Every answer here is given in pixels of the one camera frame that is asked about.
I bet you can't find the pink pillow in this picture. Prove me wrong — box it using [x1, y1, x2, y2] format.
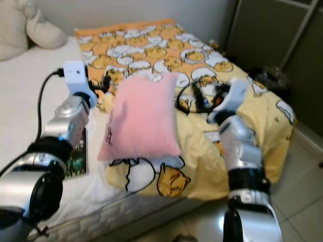
[97, 71, 182, 162]

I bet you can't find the dark wardrobe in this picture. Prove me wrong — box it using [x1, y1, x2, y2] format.
[225, 0, 323, 122]

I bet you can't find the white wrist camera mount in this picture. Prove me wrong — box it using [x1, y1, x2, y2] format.
[214, 77, 250, 116]
[63, 60, 99, 109]

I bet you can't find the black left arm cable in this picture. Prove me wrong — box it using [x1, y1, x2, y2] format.
[0, 70, 65, 177]

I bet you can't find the white mattress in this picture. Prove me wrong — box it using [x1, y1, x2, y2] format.
[0, 36, 233, 242]

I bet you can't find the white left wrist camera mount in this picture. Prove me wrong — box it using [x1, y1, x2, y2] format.
[63, 60, 99, 109]

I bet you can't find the cream plush toy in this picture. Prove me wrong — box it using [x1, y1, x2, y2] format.
[0, 0, 67, 61]

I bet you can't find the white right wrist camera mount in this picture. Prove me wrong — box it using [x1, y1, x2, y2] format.
[214, 77, 250, 116]

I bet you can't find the crumpled plastic bag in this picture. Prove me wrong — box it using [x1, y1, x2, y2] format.
[252, 66, 291, 91]

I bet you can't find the yellow egg print blanket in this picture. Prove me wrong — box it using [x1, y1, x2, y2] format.
[74, 19, 297, 201]

